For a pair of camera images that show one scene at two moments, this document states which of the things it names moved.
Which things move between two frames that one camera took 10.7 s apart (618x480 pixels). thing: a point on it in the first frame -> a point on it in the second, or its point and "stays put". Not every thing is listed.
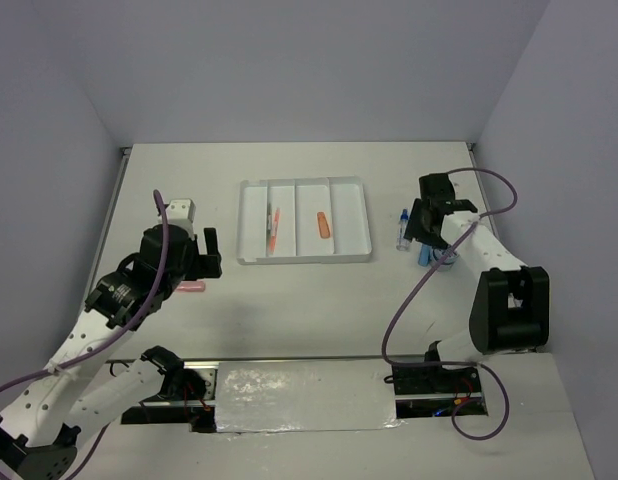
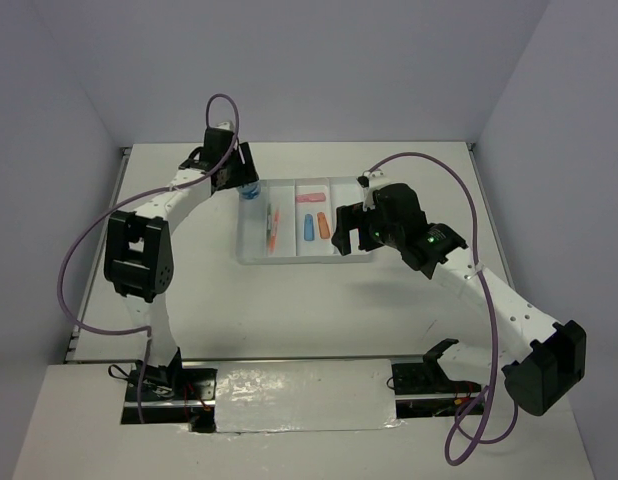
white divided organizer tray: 298,239 stays put
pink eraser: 192,286 -> 310,197
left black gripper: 205,265 -> 247,171
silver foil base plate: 307,395 stays put
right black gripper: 414,228 -> 350,217
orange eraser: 324,228 stays put
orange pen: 275,229 stays put
